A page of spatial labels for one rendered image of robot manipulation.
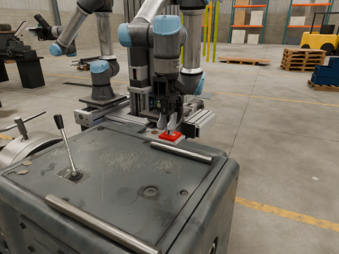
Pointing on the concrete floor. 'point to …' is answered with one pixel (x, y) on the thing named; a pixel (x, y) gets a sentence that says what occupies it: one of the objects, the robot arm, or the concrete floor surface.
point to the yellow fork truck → (322, 38)
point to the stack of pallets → (302, 59)
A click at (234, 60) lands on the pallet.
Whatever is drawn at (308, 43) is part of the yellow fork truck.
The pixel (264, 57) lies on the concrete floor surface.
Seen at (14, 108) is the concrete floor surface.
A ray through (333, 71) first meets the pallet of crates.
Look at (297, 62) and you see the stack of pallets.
